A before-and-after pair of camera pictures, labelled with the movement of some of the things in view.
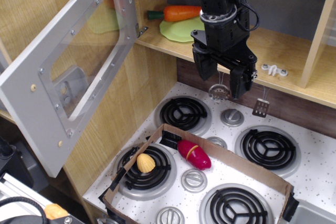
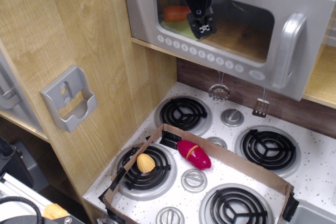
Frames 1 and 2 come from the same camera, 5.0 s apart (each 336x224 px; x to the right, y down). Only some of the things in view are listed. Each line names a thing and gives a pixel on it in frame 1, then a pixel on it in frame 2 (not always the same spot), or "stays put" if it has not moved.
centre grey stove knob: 194,181 stays put
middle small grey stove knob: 218,141 stays put
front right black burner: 234,205 stays put
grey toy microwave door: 48,87 -> 270,28
